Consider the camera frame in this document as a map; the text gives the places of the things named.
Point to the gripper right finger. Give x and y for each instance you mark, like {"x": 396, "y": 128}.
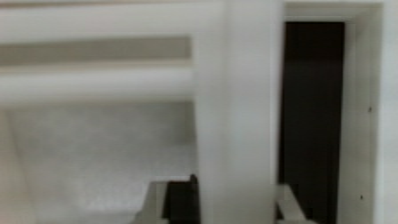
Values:
{"x": 291, "y": 213}

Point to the white cabinet body box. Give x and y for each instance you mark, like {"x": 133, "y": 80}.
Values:
{"x": 139, "y": 102}

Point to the white front fence bar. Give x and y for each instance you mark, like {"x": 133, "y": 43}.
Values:
{"x": 368, "y": 157}

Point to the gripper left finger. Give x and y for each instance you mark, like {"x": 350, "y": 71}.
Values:
{"x": 171, "y": 204}

